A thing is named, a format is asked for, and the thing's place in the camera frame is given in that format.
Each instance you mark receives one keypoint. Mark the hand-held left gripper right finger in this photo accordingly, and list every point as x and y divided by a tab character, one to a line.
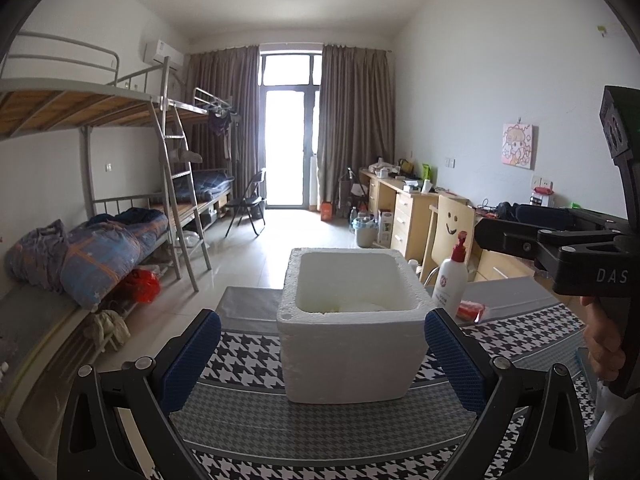
457	367

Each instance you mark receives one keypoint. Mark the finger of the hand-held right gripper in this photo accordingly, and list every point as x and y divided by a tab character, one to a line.
545	216
505	239

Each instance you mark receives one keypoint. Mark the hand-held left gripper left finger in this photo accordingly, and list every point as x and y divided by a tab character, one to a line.
190	365

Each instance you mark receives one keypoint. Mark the white foam box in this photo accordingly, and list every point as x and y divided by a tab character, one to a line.
345	355

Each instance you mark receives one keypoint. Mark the person's right hand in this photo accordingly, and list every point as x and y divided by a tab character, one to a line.
602	335

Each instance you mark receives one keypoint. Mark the red and white box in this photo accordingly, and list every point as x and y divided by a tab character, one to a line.
542	197

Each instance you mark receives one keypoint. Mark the wooden smiley face chair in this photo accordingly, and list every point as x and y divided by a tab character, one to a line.
455	220

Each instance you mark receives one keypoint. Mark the red wipes packet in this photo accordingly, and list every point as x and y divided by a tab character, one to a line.
471	311

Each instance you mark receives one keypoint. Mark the white lotion bottle red pump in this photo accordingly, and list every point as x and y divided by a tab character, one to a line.
450	285

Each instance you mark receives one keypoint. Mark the houndstooth table mat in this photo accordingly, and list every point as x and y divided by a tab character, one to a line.
250	425

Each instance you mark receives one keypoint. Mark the beige crumpled cloth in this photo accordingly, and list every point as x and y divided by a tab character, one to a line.
107	330

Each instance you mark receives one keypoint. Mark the red plastic bag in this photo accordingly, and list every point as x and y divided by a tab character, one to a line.
142	286

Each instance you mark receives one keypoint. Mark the wooden desk row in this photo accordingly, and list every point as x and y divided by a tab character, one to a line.
410	210

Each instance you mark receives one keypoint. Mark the green paper bag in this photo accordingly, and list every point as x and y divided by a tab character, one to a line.
427	171

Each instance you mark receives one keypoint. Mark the white carton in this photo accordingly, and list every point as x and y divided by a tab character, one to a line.
386	227

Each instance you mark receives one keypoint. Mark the blue plaid quilt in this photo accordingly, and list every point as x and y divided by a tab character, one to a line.
105	255

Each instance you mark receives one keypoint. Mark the grey waste bin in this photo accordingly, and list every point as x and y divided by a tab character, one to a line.
365	232

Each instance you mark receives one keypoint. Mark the black folding chair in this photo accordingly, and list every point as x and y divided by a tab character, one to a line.
247	205

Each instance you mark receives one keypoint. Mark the metal bunk ladder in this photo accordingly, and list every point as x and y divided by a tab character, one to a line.
182	195

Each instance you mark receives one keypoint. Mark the orange bag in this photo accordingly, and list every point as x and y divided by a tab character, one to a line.
327	211

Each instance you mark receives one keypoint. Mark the dark blue plaid bedding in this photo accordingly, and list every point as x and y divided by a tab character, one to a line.
212	185

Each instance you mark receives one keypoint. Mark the brown curtain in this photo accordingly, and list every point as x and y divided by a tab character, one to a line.
355	110
225	90

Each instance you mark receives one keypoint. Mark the glass balcony door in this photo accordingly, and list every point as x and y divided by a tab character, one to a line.
290	145

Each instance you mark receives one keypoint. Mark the hanging dark clothes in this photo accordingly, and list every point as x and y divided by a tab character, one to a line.
220	122

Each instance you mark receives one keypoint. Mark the grey metal bunk bed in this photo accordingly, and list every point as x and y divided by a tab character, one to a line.
200	107
60	102

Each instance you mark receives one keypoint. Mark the white air conditioner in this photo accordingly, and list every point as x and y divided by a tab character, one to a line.
164	54

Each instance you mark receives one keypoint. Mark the cartoon wall poster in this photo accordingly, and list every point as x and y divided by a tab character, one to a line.
519	146

